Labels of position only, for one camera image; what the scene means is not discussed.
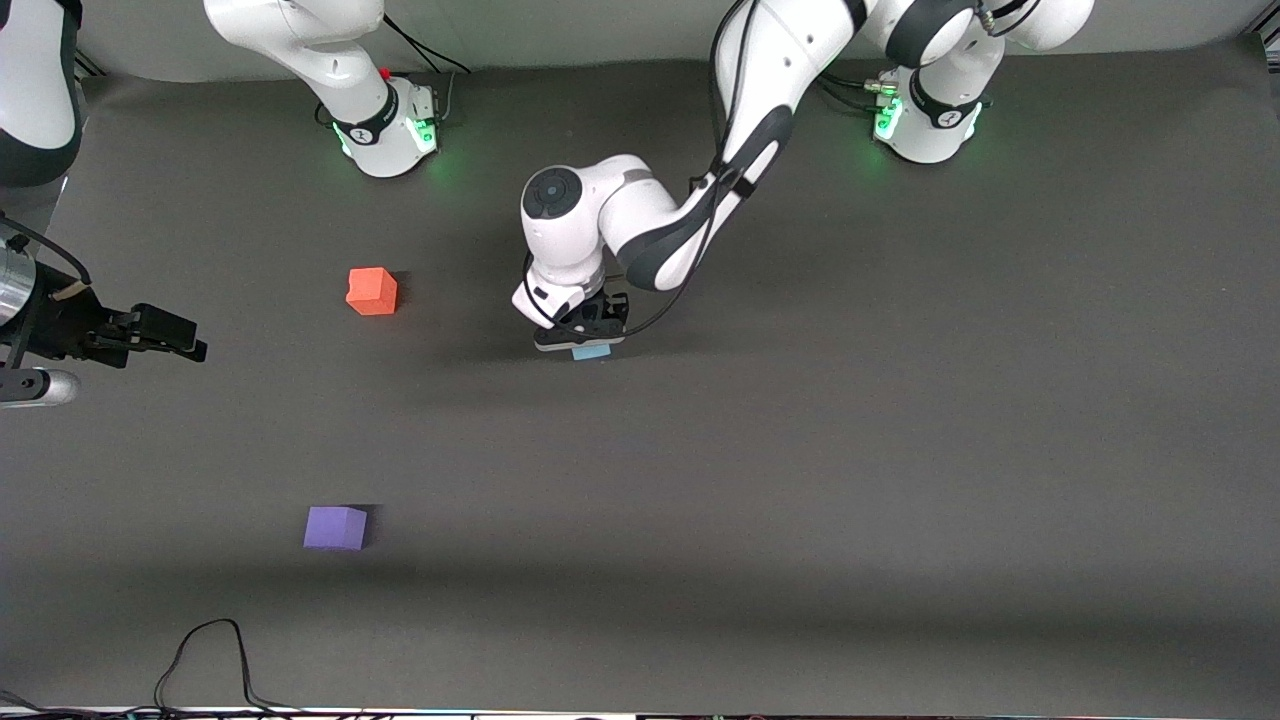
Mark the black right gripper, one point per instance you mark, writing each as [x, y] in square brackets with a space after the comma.
[62, 324]

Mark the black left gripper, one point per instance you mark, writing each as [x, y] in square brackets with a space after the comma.
[603, 309]

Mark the blue foam block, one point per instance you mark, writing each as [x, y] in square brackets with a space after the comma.
[591, 352]

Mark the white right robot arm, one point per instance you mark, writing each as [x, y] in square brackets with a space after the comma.
[330, 60]

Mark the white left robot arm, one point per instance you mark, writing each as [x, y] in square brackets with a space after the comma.
[640, 200]

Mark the orange foam block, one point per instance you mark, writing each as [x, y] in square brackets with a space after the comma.
[371, 292]

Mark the purple foam block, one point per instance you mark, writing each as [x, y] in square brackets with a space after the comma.
[334, 529]

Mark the dark grey table cover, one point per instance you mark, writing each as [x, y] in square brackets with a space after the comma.
[800, 500]

